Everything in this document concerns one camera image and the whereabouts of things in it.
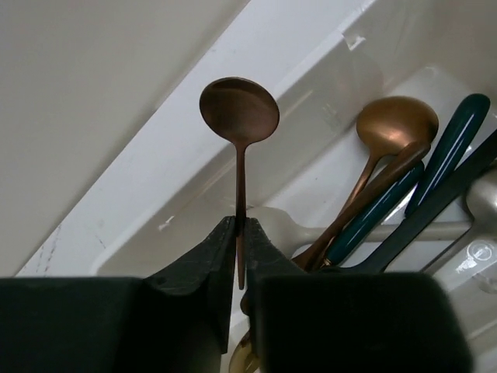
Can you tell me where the black spoon green handle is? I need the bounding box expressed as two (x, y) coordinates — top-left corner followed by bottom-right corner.
(323, 162), (425, 266)

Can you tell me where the large copper spoon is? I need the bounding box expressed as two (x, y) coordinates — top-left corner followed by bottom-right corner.
(290, 96), (440, 269)

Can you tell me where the white handled copper tip utensil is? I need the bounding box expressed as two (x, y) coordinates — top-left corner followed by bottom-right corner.
(346, 132), (496, 274)

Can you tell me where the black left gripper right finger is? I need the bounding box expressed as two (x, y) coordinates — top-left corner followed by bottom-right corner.
(245, 218), (474, 372)

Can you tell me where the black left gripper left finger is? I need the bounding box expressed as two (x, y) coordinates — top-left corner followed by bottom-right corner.
(1, 217), (235, 372)

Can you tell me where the small copper spoon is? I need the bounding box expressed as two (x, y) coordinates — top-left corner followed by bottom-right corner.
(199, 77), (280, 290)

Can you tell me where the silver metal spoon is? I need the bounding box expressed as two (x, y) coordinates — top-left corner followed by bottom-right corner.
(421, 166), (496, 275)

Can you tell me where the white far plastic container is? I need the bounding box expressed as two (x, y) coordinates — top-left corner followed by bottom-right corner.
(19, 1), (496, 277)

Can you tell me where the gold spoon green handle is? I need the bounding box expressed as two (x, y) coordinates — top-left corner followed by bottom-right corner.
(405, 93), (491, 218)

